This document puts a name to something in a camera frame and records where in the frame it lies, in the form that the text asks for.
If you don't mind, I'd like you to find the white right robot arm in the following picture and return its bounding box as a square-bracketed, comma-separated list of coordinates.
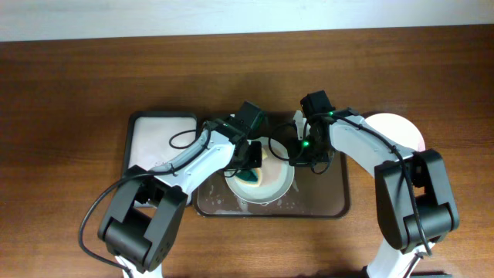
[289, 90, 460, 277]

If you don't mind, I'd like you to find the light green stained plate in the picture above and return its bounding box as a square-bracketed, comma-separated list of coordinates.
[225, 137, 295, 205]

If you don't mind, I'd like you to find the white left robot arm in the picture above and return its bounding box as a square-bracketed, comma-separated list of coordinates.
[97, 102, 265, 277]

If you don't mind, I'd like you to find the black tray with white liner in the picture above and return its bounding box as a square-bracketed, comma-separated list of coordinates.
[122, 110, 198, 209]

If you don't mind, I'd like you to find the green and yellow sponge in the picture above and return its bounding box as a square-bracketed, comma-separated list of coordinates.
[234, 168, 263, 188]

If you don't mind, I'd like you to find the brown plastic tray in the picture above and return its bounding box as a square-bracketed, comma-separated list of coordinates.
[191, 110, 351, 219]

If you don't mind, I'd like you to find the pink stained plate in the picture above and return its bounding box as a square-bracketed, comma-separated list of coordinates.
[366, 113, 426, 151]

